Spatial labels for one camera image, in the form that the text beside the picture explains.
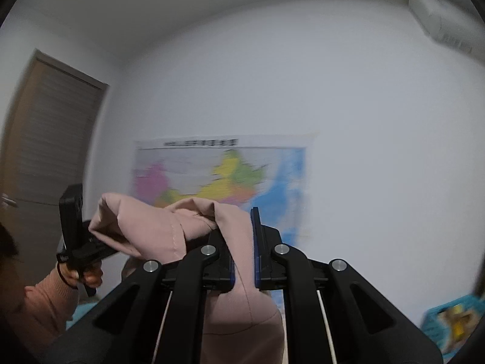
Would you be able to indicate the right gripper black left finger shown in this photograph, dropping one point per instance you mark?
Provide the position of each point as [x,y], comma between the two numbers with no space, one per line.
[208,263]

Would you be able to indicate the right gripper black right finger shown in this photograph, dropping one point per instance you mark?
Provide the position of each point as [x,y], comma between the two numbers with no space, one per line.
[277,265]

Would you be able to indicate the pink-sleeved left forearm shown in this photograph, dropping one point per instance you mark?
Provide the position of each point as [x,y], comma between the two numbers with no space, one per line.
[38,314]

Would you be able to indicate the pink jacket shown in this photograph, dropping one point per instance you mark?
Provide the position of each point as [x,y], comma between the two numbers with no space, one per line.
[242,325]

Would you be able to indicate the teal storage basket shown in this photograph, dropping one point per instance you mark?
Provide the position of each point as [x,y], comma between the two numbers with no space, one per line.
[451,324]

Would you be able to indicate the brown wooden door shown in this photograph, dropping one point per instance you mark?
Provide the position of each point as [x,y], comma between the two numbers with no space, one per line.
[44,149]

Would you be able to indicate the white air conditioner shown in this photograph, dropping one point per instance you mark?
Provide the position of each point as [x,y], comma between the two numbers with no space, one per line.
[449,25]

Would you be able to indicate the colourful wall map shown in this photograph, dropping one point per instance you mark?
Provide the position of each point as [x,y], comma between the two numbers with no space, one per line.
[268,172]

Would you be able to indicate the person's left hand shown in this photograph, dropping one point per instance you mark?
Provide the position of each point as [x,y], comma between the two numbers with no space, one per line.
[92,277]

